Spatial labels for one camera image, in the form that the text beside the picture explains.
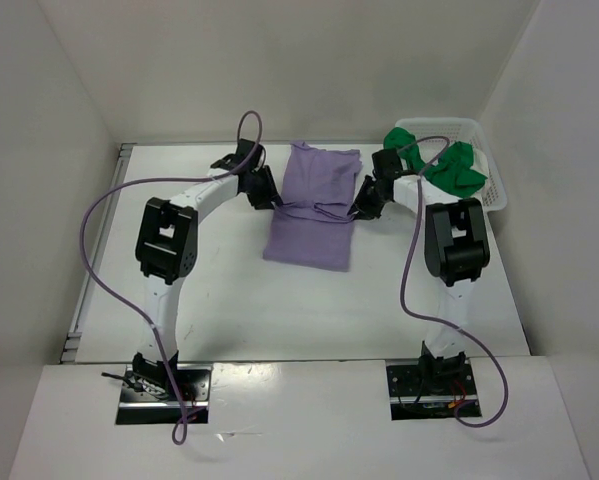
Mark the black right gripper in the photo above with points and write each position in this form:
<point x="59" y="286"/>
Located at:
<point x="367" y="210"/>

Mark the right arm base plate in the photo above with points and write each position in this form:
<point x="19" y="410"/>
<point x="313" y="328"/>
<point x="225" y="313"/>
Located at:
<point x="419" y="392"/>

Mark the green t-shirt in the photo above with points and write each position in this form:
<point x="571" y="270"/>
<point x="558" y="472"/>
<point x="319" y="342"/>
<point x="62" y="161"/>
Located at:
<point x="454" y="172"/>

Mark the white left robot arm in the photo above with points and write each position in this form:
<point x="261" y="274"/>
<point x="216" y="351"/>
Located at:
<point x="167" y="251"/>

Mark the purple t-shirt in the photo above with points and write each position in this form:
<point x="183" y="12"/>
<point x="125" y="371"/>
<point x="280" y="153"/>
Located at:
<point x="313" y="226"/>

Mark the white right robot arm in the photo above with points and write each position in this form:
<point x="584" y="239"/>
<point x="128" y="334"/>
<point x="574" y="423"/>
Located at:
<point x="451" y="231"/>

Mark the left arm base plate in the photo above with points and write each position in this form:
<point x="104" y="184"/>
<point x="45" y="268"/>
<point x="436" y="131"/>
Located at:
<point x="143" y="404"/>

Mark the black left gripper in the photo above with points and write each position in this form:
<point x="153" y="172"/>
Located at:
<point x="270" y="193"/>

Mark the white t-shirt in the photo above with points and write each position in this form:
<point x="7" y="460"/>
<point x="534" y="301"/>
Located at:
<point x="480" y="163"/>

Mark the white plastic basket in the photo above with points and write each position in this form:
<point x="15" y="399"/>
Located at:
<point x="466" y="130"/>

